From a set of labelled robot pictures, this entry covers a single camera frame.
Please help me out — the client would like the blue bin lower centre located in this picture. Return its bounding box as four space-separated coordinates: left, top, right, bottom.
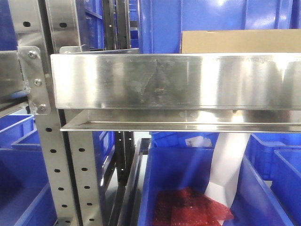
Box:
137 132 294 226

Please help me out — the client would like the white plastic sheet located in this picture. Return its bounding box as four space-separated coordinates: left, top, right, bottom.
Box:
205 132 251 208

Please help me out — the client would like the perforated steel upright post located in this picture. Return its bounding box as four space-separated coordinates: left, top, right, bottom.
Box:
9 0 106 226

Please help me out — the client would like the blue bin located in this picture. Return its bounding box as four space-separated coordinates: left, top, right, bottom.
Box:
0 114 57 226
245 133 301 226
137 132 294 226

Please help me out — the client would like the blue bin lower right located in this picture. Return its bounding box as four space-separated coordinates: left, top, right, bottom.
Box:
245 133 301 226

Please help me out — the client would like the steel bracket with screws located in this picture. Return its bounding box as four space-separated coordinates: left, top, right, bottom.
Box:
17 46 51 115

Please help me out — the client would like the blue bin lower left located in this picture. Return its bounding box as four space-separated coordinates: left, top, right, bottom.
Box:
0 114 57 226

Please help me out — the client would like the large blue bin upper shelf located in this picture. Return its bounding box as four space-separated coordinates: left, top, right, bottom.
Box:
137 0 301 54

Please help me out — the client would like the stainless steel shelf beam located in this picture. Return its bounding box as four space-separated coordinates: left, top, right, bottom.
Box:
51 53 301 133

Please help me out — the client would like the tan cardboard box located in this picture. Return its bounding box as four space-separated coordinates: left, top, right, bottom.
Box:
181 29 301 54

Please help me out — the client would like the red mesh bag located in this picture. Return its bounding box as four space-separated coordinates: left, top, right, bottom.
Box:
152 187 234 226

